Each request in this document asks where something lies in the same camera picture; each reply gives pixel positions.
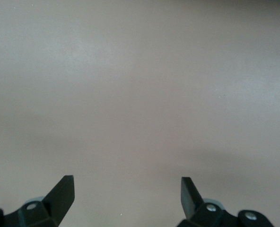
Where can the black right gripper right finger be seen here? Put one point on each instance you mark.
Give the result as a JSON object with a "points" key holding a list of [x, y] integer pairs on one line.
{"points": [[192, 205]]}

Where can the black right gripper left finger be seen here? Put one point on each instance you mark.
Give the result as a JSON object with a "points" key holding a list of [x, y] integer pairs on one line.
{"points": [[57, 203]]}

